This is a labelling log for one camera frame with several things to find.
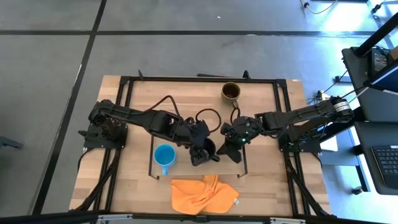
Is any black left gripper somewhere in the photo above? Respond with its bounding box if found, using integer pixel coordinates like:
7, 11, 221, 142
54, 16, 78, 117
185, 119, 213, 166

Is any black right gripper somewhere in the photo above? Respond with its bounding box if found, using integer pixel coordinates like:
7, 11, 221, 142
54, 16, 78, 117
216, 116, 264, 164

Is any black mug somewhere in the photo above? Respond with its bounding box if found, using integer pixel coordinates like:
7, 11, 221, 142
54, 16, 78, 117
201, 138, 221, 163

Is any blue mug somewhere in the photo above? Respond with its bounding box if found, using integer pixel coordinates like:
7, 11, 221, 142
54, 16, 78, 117
154, 144, 177, 177

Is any brown glazed mug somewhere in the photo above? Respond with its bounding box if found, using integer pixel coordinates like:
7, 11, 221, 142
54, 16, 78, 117
221, 82, 241, 110

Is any orange fluffy cloth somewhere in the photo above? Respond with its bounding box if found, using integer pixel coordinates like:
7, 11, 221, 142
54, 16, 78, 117
170, 174, 240, 216

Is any grey keyboard desk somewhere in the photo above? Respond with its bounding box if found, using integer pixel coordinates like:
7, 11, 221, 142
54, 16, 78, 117
354, 121, 398, 196

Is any black metal crossbar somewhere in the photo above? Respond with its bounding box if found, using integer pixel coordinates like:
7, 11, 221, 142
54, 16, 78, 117
0, 210, 398, 224

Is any black keyboard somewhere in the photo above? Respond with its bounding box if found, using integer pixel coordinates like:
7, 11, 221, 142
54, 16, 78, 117
371, 144, 398, 190

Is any black monitor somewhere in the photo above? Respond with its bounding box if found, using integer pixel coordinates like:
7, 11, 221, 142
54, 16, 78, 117
363, 57, 398, 96

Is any black device box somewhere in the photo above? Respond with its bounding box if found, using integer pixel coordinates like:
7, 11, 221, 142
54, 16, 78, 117
369, 48, 391, 77

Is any black metal pole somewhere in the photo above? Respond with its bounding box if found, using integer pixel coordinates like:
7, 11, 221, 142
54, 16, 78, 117
354, 12, 398, 57

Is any grey furniture foot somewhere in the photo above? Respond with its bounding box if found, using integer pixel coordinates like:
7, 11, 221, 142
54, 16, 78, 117
0, 136, 25, 150

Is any black wire rack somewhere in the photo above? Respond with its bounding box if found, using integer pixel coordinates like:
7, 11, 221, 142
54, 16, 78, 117
148, 127, 249, 180

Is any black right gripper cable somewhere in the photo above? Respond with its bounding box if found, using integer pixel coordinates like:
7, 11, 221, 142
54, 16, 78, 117
229, 107, 242, 125

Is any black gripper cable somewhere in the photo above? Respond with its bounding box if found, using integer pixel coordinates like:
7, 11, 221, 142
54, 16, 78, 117
195, 108, 223, 134
229, 107, 242, 125

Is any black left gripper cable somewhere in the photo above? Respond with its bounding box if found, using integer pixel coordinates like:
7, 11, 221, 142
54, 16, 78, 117
195, 108, 223, 134

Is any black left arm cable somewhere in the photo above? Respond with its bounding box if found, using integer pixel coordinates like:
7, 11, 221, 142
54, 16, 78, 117
146, 95, 183, 125

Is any black aluminium table frame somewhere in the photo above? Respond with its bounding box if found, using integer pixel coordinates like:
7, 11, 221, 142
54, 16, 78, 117
73, 70, 338, 218

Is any black floor cable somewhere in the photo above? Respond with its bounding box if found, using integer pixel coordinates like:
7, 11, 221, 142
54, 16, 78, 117
300, 0, 340, 15

